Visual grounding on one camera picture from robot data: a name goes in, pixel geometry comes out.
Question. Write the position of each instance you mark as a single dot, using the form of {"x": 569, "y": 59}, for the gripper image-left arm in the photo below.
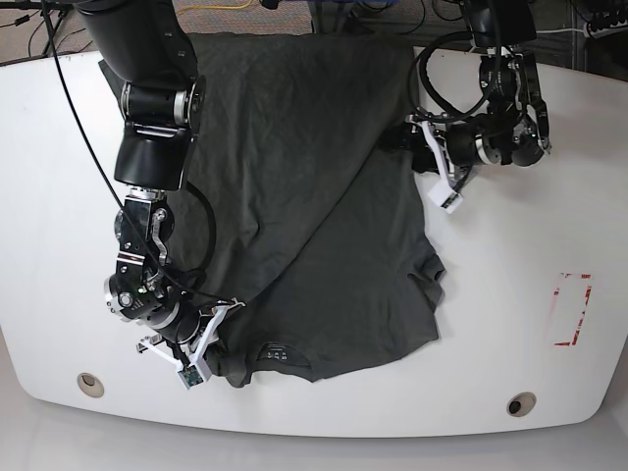
{"x": 181, "y": 336}

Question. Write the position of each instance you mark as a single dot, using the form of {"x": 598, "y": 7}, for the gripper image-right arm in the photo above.
{"x": 457, "y": 142}

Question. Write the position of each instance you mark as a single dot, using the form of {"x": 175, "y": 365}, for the dark grey T-shirt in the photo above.
{"x": 320, "y": 232}

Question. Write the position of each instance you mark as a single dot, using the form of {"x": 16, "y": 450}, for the red tape rectangle marking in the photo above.
{"x": 569, "y": 304}

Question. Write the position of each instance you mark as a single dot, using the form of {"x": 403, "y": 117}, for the white power strip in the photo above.
{"x": 606, "y": 23}

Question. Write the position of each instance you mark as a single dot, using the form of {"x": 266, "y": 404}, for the black tripod stand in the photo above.
{"x": 24, "y": 33}

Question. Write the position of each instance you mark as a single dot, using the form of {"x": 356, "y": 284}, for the wrist camera on image-left arm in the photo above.
{"x": 194, "y": 374}

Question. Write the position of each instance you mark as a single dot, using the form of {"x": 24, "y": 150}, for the wrist camera on image-right arm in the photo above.
{"x": 445, "y": 197}

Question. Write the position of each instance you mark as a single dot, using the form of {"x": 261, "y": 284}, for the left table cable grommet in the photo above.
{"x": 90, "y": 385}

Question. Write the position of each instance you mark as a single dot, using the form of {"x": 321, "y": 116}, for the table cable grommet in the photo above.
{"x": 90, "y": 385}
{"x": 521, "y": 404}

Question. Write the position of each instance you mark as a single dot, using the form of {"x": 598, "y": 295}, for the grey metal frame background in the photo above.
{"x": 334, "y": 17}

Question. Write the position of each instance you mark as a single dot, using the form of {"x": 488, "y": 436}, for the right table cable grommet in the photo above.
{"x": 521, "y": 404}

